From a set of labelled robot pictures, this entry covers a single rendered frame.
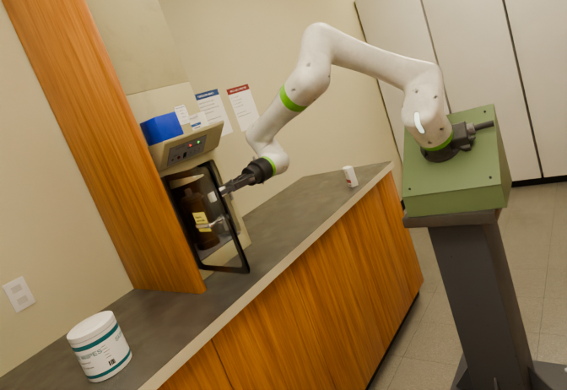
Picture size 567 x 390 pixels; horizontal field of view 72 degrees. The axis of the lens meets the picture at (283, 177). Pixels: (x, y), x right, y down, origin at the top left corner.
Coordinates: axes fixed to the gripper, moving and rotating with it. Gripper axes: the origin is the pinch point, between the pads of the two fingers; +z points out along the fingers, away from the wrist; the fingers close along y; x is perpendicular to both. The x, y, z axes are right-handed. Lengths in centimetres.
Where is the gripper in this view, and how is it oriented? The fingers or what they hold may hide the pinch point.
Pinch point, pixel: (218, 193)
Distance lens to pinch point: 137.3
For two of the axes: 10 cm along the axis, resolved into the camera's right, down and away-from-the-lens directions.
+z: -5.7, 3.5, -7.4
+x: 3.3, 9.2, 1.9
